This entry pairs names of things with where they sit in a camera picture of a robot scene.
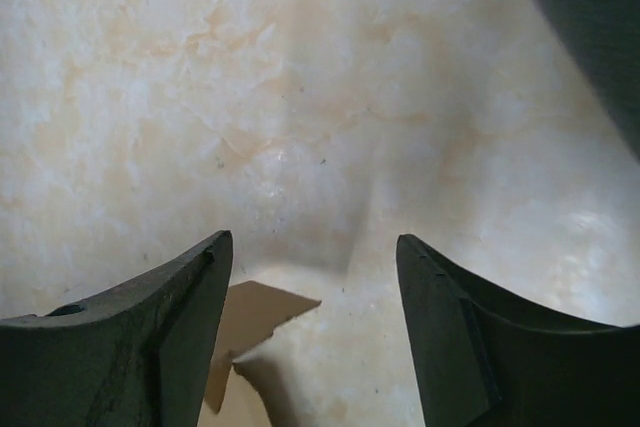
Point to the black floral plush pillow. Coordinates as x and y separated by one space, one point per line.
602 37

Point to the brown cardboard box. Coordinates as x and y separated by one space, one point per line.
242 393

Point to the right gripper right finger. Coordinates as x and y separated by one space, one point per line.
484 356

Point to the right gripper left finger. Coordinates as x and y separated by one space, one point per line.
137 354

